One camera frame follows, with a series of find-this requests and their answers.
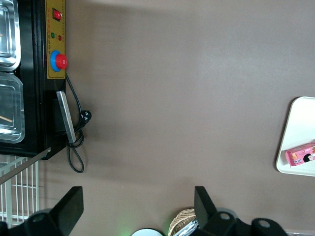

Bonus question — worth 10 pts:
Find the pink snack pack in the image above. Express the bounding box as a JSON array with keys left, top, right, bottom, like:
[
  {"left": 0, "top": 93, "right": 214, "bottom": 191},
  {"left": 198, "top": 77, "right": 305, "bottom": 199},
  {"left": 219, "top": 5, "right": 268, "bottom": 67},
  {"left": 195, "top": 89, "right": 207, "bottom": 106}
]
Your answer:
[{"left": 284, "top": 139, "right": 315, "bottom": 169}]

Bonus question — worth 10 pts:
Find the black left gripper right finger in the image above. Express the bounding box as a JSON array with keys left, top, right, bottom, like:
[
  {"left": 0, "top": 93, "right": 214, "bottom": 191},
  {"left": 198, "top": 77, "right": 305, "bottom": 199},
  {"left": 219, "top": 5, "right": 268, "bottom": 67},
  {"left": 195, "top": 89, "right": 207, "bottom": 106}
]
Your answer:
[{"left": 194, "top": 186, "right": 288, "bottom": 236}]

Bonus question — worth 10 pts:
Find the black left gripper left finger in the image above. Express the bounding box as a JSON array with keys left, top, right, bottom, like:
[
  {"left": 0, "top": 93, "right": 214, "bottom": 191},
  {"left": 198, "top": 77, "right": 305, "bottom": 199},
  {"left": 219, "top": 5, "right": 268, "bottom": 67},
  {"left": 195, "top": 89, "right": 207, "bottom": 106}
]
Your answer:
[{"left": 7, "top": 186, "right": 85, "bottom": 236}]

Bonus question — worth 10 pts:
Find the aluminium foil container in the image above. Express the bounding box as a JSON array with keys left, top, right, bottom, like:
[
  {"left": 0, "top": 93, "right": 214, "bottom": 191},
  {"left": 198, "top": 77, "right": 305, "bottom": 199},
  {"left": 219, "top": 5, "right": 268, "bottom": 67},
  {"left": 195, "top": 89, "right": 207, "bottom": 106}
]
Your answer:
[{"left": 175, "top": 218, "right": 199, "bottom": 236}]

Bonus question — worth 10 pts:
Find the empty steel tray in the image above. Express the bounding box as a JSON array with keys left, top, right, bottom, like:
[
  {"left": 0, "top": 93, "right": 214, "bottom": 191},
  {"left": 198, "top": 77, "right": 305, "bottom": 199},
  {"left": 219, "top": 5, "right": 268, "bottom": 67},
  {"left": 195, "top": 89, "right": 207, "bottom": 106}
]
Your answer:
[{"left": 0, "top": 0, "right": 22, "bottom": 72}]

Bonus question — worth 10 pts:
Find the white wire rack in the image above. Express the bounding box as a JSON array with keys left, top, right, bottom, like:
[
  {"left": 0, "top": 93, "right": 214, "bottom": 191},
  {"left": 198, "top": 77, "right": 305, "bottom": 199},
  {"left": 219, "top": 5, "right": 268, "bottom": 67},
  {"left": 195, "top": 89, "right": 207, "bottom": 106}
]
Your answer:
[{"left": 0, "top": 154, "right": 40, "bottom": 229}]

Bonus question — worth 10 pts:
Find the beige plastic tray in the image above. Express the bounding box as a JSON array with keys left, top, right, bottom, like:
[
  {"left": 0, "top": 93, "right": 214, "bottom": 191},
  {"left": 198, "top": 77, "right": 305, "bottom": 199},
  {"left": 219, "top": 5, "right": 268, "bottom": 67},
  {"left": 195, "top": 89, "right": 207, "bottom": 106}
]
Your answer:
[{"left": 275, "top": 96, "right": 315, "bottom": 177}]

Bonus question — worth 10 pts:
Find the steel tray with wooden stick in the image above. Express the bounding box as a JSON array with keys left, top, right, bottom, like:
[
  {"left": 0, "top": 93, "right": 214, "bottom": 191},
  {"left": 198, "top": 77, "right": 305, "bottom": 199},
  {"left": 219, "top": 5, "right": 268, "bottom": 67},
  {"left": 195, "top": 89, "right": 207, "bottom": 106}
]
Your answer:
[{"left": 0, "top": 73, "right": 26, "bottom": 145}]

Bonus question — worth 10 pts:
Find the wicker basket with foil containers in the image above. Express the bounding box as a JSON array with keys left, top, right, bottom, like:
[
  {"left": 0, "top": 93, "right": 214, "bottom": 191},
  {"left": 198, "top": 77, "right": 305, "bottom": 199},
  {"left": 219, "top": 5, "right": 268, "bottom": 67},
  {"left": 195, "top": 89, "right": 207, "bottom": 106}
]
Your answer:
[{"left": 167, "top": 207, "right": 197, "bottom": 236}]

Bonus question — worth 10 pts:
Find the black power cable with plug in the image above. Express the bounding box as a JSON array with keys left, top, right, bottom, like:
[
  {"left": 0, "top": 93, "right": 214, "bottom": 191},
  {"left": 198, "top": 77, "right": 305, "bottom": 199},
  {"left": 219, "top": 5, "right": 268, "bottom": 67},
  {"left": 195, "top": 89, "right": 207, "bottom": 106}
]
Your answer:
[{"left": 64, "top": 73, "right": 93, "bottom": 174}]

